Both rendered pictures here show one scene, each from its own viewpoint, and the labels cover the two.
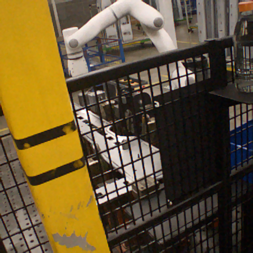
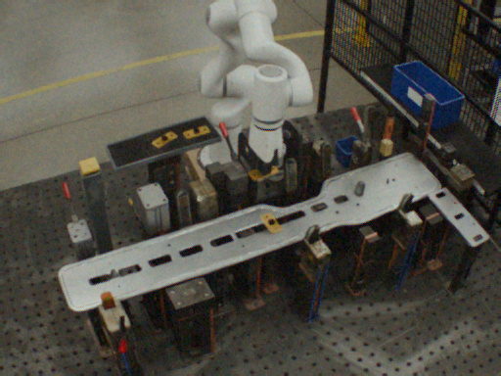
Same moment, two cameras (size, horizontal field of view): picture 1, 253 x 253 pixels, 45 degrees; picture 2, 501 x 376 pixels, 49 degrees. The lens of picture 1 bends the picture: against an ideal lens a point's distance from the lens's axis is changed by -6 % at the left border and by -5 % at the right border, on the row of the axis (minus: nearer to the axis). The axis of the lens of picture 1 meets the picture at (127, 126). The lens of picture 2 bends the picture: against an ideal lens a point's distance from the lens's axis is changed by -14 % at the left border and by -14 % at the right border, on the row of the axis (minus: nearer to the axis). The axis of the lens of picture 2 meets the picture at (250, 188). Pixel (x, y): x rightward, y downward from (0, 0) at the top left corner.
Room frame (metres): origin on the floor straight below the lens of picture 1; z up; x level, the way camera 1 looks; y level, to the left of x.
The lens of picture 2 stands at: (1.83, 1.55, 2.42)
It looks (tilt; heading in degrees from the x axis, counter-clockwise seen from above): 43 degrees down; 267
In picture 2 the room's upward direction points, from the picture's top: 3 degrees clockwise
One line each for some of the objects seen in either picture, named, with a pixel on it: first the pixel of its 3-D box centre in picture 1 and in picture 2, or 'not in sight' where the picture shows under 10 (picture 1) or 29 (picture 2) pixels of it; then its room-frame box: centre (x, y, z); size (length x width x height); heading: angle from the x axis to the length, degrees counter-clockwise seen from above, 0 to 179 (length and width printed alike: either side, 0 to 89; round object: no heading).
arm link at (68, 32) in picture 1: (72, 40); (271, 91); (1.71, 0.21, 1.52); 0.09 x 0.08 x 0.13; 9
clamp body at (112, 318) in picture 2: not in sight; (123, 348); (2.13, 0.59, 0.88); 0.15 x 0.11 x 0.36; 115
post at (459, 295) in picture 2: not in sight; (465, 265); (0.96, 0.25, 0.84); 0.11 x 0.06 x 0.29; 115
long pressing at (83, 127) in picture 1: (94, 129); (266, 228); (1.70, 0.19, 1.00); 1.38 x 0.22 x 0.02; 25
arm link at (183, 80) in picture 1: (184, 88); (236, 94); (1.79, -0.38, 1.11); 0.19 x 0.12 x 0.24; 9
